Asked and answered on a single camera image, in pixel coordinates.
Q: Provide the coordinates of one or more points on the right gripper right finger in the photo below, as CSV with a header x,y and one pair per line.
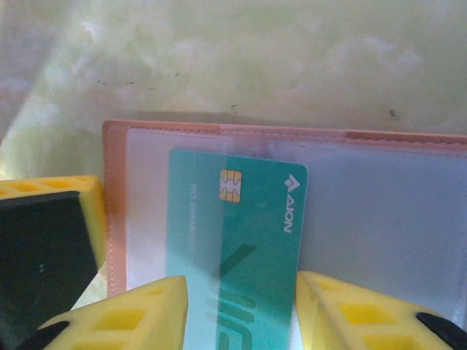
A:
x,y
365,321

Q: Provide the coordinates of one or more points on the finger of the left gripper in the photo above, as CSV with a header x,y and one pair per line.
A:
x,y
44,255

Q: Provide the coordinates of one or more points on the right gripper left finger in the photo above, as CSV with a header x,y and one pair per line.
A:
x,y
127,321

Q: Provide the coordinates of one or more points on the pink leather card holder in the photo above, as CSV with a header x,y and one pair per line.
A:
x,y
365,218

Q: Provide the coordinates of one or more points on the teal credit card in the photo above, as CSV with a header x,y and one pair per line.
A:
x,y
255,218

